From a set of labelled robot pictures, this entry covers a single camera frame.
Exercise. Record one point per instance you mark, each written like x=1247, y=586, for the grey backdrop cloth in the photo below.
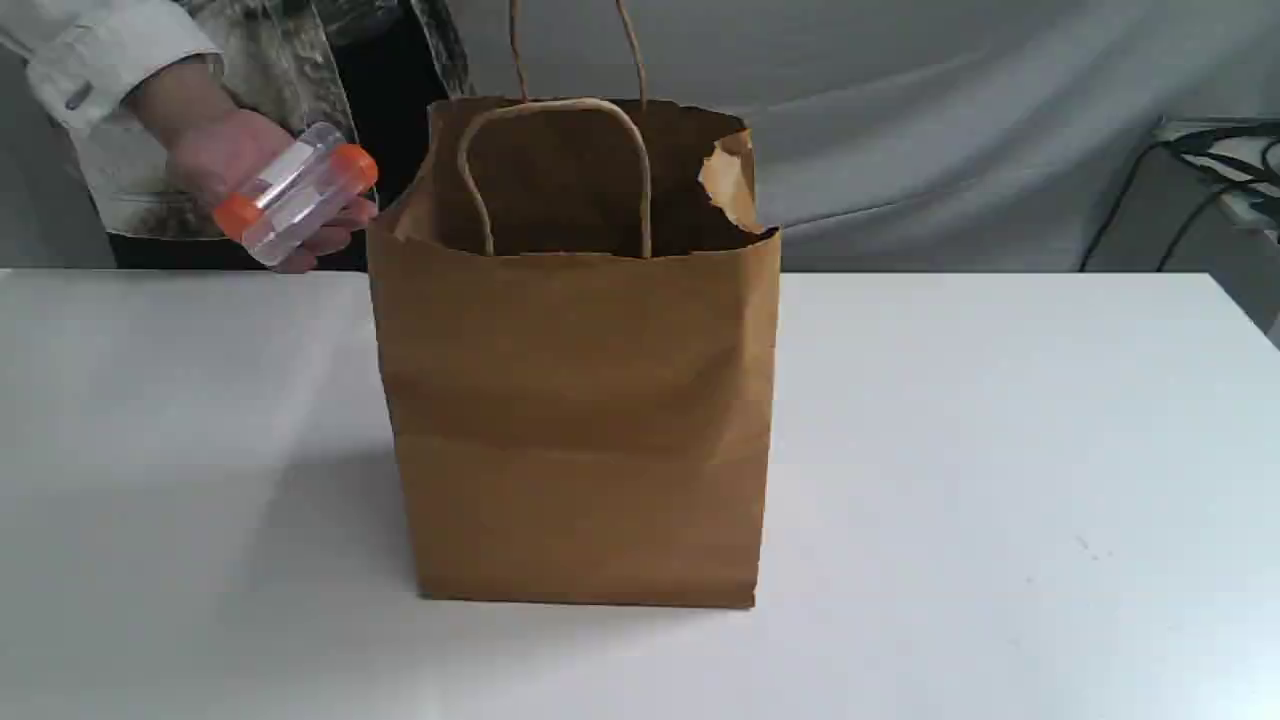
x=900, y=136

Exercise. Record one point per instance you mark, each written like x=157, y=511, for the person's right hand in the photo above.
x=213, y=154

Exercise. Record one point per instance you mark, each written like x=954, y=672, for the brown paper bag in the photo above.
x=576, y=310

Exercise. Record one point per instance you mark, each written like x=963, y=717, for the person's right forearm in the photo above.
x=178, y=99

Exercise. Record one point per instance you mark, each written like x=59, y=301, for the clear jar orange caps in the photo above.
x=305, y=186

